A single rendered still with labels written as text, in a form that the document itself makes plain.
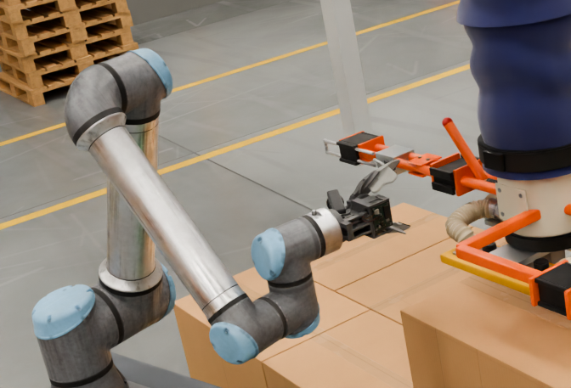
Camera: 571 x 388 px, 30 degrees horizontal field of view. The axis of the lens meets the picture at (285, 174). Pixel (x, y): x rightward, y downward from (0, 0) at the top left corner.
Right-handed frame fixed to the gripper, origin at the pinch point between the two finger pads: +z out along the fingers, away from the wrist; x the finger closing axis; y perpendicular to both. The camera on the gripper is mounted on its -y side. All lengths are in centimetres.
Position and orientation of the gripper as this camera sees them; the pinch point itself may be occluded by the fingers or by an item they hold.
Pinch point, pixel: (403, 192)
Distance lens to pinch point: 224.1
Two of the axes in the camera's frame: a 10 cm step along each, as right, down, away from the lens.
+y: 5.3, 1.9, -8.2
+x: -1.8, -9.3, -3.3
